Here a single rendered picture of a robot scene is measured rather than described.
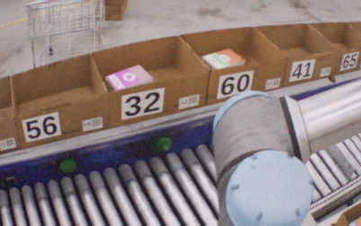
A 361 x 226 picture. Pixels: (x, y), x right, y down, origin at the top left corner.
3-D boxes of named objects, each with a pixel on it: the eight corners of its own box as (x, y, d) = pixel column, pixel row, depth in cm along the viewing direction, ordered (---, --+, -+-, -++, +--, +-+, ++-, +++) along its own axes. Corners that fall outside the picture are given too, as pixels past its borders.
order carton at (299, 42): (281, 89, 181) (287, 58, 170) (249, 54, 201) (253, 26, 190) (332, 76, 195) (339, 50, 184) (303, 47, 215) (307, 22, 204)
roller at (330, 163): (342, 193, 156) (346, 186, 153) (289, 122, 192) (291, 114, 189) (348, 188, 158) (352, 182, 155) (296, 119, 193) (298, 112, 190)
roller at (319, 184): (323, 204, 152) (327, 196, 149) (269, 128, 187) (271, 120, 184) (330, 199, 154) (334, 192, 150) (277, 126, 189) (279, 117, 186)
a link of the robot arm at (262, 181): (213, 273, 64) (234, 222, 53) (210, 206, 77) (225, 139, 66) (291, 265, 65) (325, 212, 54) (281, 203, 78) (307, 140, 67)
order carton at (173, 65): (108, 129, 154) (107, 93, 143) (90, 85, 174) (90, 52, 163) (206, 107, 168) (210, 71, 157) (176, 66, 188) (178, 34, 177)
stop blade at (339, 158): (348, 182, 159) (354, 169, 153) (301, 120, 190) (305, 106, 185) (348, 181, 159) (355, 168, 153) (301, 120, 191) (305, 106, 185)
